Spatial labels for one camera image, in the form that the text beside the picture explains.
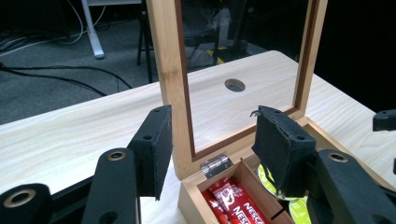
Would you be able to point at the stand base with hazard tape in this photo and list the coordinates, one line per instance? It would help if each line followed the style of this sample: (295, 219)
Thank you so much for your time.
(218, 53)

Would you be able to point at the wooden tea box glass lid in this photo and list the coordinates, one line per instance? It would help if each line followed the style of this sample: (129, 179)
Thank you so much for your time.
(169, 62)

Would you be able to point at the yellow-green packets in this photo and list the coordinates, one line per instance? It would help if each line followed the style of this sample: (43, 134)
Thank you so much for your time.
(264, 179)

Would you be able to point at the red coffee sachet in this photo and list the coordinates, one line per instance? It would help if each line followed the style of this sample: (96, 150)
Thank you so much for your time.
(239, 202)
(213, 207)

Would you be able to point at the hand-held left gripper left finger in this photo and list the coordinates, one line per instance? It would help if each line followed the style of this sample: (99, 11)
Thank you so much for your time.
(152, 155)

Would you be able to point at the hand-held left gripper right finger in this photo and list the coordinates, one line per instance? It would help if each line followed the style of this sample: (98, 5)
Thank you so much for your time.
(283, 152)

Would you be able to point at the white desk frame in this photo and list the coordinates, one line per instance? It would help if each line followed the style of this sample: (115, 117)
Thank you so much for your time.
(93, 31)

